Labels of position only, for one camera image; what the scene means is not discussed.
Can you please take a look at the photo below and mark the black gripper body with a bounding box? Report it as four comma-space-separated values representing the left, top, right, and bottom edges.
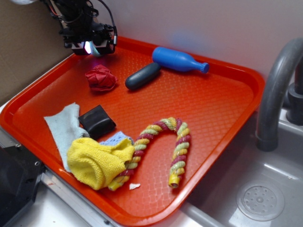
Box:
59, 22, 116, 55

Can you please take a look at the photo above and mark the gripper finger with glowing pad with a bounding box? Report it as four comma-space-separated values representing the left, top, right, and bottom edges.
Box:
91, 41, 101, 57
84, 42, 91, 55

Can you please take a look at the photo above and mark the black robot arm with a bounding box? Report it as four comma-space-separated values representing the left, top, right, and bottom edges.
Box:
42, 0, 118, 56

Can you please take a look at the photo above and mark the crumpled red paper ball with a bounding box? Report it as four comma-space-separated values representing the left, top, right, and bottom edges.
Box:
85, 64, 118, 92

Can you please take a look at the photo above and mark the brown cardboard panel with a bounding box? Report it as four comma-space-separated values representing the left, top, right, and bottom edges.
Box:
0, 0, 72, 105

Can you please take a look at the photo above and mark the dark green toy cucumber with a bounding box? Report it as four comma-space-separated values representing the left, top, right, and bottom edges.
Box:
125, 62, 160, 90

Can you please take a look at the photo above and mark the blue plastic toy bottle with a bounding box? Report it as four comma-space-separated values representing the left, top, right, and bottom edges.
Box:
152, 47, 210, 74

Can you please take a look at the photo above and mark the dark brown leather pouch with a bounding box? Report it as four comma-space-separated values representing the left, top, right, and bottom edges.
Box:
78, 105, 116, 140

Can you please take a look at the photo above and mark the light green microfibre cloth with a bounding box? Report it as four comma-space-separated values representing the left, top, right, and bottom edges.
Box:
44, 103, 89, 173

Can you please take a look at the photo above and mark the blue sponge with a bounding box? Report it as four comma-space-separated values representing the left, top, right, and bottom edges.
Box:
100, 131, 134, 146

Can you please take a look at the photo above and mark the yellow knitted cloth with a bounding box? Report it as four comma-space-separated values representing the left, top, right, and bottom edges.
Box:
67, 138, 135, 190

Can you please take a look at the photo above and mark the red plastic tray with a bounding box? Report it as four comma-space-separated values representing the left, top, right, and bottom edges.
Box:
0, 37, 265, 227

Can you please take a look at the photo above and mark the small white paper scrap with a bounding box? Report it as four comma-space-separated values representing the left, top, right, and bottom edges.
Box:
129, 183, 141, 190

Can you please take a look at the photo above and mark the dark grey toy faucet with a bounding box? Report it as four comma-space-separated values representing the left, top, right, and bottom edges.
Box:
256, 37, 303, 151

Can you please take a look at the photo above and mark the grey toy sink basin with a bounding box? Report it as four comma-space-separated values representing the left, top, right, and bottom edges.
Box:
184, 111, 303, 227

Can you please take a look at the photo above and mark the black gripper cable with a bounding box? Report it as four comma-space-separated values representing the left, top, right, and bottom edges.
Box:
96, 0, 118, 46

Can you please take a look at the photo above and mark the multicolour twisted rope toy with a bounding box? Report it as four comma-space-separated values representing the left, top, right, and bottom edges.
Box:
108, 117, 191, 191

